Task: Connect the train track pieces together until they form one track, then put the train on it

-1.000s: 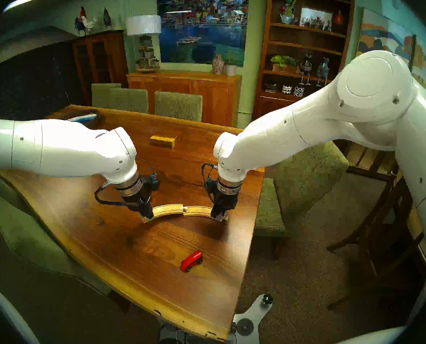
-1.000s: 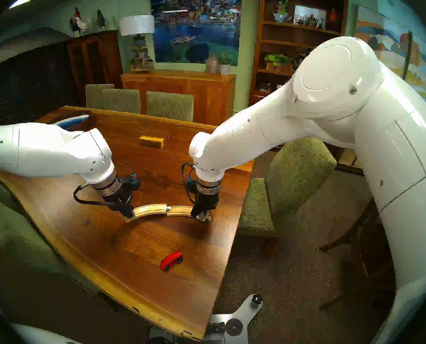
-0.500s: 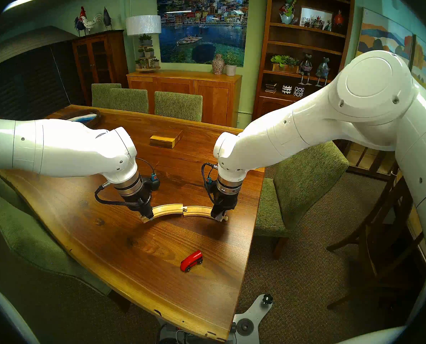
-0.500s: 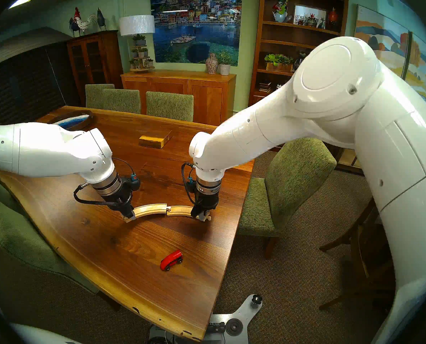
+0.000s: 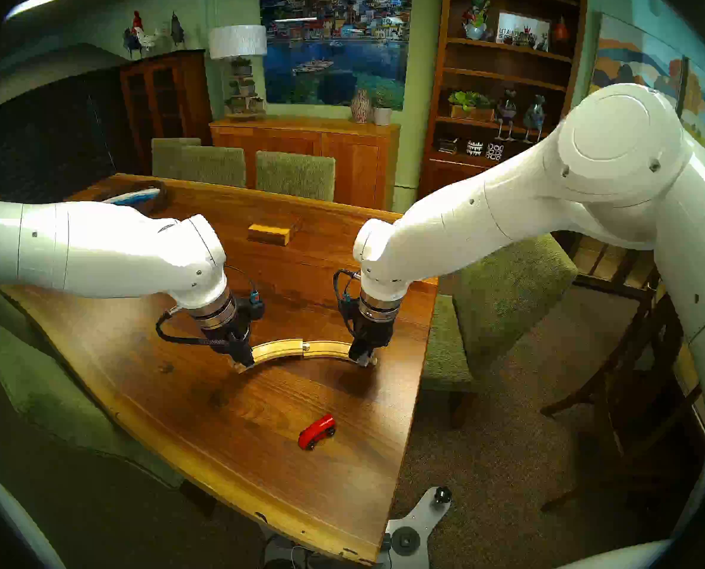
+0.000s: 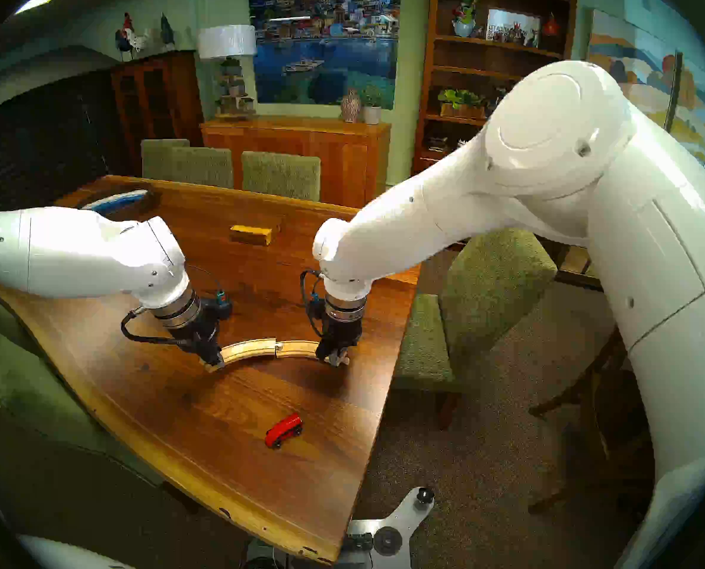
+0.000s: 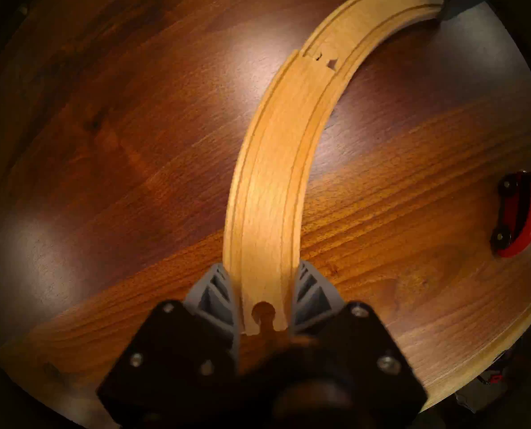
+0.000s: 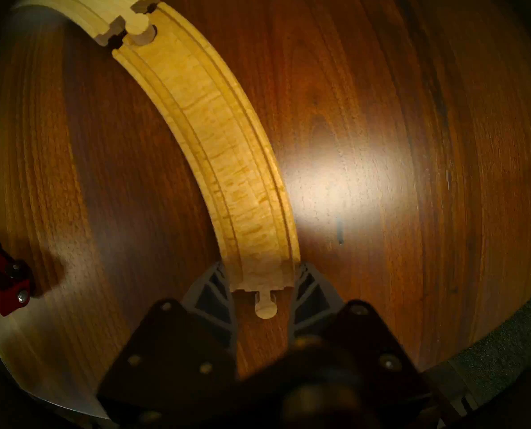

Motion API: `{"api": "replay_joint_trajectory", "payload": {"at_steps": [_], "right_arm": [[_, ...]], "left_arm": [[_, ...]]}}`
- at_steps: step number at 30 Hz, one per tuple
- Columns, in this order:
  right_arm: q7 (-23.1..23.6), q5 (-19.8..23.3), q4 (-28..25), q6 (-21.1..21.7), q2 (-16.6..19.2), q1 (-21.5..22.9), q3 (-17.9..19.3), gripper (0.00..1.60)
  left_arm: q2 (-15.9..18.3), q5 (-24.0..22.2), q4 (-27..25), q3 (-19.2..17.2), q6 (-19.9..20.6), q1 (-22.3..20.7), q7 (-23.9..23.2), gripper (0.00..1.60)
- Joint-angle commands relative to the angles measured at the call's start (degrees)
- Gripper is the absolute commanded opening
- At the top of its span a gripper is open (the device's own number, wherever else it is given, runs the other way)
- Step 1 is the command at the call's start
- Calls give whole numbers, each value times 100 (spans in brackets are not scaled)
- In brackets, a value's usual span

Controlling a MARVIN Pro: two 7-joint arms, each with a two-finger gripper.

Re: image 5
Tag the dark wooden chair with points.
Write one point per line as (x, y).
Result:
(631, 396)

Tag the white left shoulder shell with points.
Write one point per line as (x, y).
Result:
(14, 517)

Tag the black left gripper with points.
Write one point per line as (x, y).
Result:
(234, 339)

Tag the succulents in wooden planter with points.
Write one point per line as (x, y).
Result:
(471, 104)

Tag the tall wooden bookshelf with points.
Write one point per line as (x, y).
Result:
(501, 43)

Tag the red jar ornament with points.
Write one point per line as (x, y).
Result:
(560, 29)

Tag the ceiling light panel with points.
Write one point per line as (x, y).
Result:
(35, 2)

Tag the black knob on base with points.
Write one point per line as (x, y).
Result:
(442, 494)

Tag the dark table leg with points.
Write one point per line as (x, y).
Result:
(201, 499)

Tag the dark window blind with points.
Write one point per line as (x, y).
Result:
(38, 141)

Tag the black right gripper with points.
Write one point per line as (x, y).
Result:
(375, 336)

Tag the dark bird figurine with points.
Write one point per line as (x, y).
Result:
(177, 31)

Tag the dark glass door console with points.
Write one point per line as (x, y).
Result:
(613, 265)

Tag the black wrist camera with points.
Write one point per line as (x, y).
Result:
(254, 310)
(348, 320)

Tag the green upholstered chair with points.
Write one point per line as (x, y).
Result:
(32, 390)
(296, 173)
(213, 166)
(506, 295)
(168, 154)

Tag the colourful ceramic figurine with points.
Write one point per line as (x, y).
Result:
(476, 19)

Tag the light wood sideboard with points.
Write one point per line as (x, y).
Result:
(305, 147)

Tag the dark wood glass cabinet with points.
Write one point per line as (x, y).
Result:
(163, 99)

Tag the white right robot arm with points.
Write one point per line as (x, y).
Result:
(613, 141)

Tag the white rooster figurine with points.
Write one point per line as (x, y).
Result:
(151, 37)

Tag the black white patterned mug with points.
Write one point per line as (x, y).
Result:
(495, 152)
(474, 149)

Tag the curved wooden train track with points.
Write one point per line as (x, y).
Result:
(275, 349)
(326, 348)

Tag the harbour town painting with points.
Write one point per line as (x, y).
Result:
(335, 40)

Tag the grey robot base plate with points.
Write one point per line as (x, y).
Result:
(423, 517)

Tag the white lamp shade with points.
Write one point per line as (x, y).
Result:
(237, 40)

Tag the plant in white pot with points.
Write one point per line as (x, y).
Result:
(382, 114)

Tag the patterned ceramic vase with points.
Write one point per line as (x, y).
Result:
(361, 105)

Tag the small stack of books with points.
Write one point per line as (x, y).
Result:
(447, 145)

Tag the rectangular wooden block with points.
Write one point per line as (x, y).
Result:
(269, 234)

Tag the blue rooster figurine red comb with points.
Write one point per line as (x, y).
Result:
(134, 40)

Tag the long legged bird figurine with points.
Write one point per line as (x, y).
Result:
(534, 114)
(505, 111)

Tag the tiered stand with succulents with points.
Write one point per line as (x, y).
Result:
(244, 88)

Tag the framed text sign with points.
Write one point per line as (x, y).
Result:
(521, 27)

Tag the red toy train car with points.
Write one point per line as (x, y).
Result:
(316, 432)

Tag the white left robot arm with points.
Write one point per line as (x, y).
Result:
(91, 253)

